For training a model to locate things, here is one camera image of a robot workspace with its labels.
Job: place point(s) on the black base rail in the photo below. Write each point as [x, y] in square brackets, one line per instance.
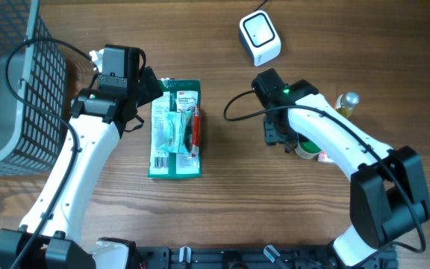
[301, 257]

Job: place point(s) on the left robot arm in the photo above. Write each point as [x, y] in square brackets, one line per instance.
[49, 234]

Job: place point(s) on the green lid white jar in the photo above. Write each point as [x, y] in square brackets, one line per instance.
[307, 150]

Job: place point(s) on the red drink carton cup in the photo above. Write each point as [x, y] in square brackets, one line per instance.
[324, 158]

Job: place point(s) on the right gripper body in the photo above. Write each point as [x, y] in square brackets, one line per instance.
[278, 132]

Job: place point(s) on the white barcode scanner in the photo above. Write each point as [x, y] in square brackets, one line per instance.
[259, 37]

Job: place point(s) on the yellow oil bottle silver cap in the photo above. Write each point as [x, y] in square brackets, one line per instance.
[346, 103]

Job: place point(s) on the dark grey mesh basket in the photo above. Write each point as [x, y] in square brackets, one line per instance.
[33, 78]

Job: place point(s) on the red white tube packet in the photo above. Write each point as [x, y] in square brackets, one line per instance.
[196, 132]

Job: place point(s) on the green 3M gloves packet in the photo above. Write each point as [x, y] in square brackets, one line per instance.
[178, 95]

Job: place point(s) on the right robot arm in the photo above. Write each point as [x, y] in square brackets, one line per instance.
[388, 190]

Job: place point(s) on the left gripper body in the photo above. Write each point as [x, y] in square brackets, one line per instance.
[135, 90]

